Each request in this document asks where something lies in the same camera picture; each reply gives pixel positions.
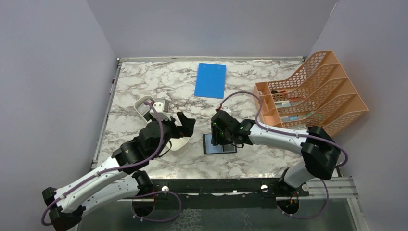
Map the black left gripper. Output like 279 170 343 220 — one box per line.
151 112 196 158

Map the black leather card holder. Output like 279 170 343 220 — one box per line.
203 133 238 155

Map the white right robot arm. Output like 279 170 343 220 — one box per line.
211 110 341 196

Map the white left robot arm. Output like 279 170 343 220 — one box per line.
41 112 196 231

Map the white oblong plastic tray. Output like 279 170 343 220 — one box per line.
133 95 189 151

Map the blue flat board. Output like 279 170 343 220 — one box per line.
194 63 227 99

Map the peach plastic file organizer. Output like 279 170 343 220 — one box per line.
253 51 368 137

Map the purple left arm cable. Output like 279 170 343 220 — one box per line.
40 101 183 226

